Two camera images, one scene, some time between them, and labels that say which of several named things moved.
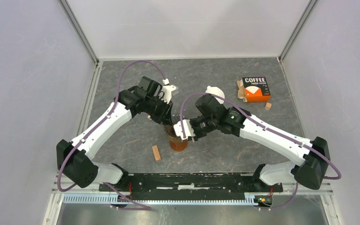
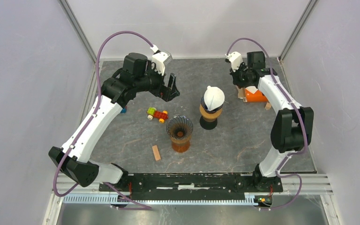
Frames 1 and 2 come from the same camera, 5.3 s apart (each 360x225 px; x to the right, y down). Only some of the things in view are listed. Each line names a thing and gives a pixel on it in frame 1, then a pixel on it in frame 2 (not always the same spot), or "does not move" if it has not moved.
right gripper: x=197 y=135 -> x=234 y=74
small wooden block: x=155 y=151 does not move
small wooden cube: x=268 y=106 does not move
